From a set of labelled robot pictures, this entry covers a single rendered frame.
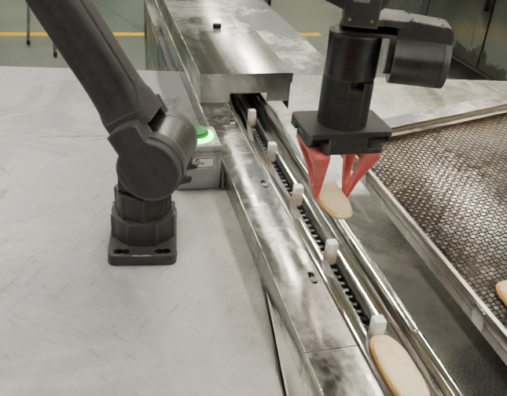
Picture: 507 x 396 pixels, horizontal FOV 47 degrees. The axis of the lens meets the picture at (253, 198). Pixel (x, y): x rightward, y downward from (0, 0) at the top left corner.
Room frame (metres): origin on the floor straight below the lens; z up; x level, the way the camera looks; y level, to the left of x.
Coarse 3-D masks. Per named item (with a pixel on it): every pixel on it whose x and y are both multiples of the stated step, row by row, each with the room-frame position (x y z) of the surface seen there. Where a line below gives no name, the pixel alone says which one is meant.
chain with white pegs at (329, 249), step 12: (252, 108) 1.01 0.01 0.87; (252, 120) 1.00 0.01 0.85; (264, 144) 0.93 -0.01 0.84; (276, 144) 0.87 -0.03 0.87; (276, 168) 0.84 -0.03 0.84; (288, 192) 0.77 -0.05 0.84; (300, 192) 0.73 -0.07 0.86; (300, 204) 0.73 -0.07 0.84; (312, 228) 0.68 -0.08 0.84; (324, 252) 0.61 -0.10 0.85; (336, 252) 0.60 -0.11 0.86; (336, 264) 0.60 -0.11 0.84; (336, 276) 0.57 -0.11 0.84; (348, 288) 0.55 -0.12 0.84; (360, 312) 0.51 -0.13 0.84; (372, 324) 0.47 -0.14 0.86; (384, 324) 0.46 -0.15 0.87; (372, 336) 0.46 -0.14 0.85
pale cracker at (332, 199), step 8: (328, 184) 0.64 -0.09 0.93; (336, 184) 0.65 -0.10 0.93; (320, 192) 0.62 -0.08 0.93; (328, 192) 0.62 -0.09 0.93; (336, 192) 0.63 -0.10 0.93; (320, 200) 0.61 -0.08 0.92; (328, 200) 0.60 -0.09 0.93; (336, 200) 0.61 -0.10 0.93; (344, 200) 0.61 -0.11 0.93; (328, 208) 0.59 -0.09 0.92; (336, 208) 0.59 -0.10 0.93; (344, 208) 0.59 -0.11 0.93; (336, 216) 0.58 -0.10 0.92; (344, 216) 0.58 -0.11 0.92
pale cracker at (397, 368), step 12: (384, 336) 0.46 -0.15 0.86; (372, 348) 0.44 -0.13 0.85; (384, 348) 0.44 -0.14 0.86; (396, 348) 0.44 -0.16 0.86; (384, 360) 0.42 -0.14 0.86; (396, 360) 0.42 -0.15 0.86; (408, 360) 0.42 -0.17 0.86; (384, 372) 0.41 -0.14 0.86; (396, 372) 0.41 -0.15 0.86; (408, 372) 0.41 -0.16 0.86; (420, 372) 0.41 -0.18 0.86; (396, 384) 0.39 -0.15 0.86; (408, 384) 0.39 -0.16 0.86; (420, 384) 0.39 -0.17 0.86
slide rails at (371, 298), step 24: (240, 120) 1.00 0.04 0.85; (264, 120) 1.01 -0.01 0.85; (288, 168) 0.83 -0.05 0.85; (312, 240) 0.63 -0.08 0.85; (336, 240) 0.64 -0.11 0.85; (336, 288) 0.54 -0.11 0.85; (360, 288) 0.54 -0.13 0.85; (384, 312) 0.50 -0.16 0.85; (360, 336) 0.46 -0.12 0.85; (384, 384) 0.40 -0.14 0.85; (432, 384) 0.40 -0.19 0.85
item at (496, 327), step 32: (416, 128) 0.88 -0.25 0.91; (448, 128) 0.88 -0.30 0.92; (384, 160) 0.79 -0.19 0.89; (416, 160) 0.79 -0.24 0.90; (448, 160) 0.78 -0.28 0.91; (480, 160) 0.77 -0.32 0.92; (384, 192) 0.69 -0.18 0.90; (448, 192) 0.70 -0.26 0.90; (480, 192) 0.69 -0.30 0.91; (416, 224) 0.63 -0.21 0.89; (448, 224) 0.63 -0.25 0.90; (480, 224) 0.62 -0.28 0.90
